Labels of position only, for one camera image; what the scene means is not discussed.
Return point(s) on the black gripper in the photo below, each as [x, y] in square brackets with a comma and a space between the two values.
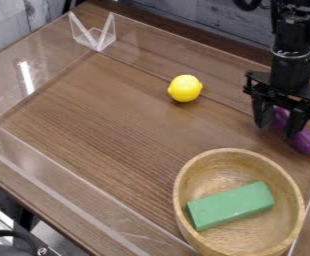
[285, 88]

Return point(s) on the purple toy eggplant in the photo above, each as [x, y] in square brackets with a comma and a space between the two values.
[301, 140]

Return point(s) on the brown wooden bowl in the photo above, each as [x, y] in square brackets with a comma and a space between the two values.
[261, 235]

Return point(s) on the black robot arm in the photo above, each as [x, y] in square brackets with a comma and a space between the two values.
[290, 24]

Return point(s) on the yellow toy lemon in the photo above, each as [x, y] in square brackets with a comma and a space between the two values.
[184, 88]

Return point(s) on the green rectangular block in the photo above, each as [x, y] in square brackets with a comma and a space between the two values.
[230, 205]

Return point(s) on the clear acrylic corner bracket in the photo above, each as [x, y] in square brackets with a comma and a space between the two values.
[94, 38]

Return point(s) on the clear acrylic tray wall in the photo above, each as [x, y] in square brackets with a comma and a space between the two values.
[96, 173]

